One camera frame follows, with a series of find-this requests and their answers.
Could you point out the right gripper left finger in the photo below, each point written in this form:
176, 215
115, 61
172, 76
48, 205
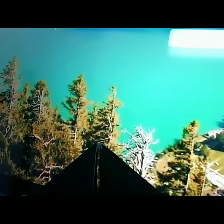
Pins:
78, 176

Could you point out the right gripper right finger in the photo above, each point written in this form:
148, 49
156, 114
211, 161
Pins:
120, 178

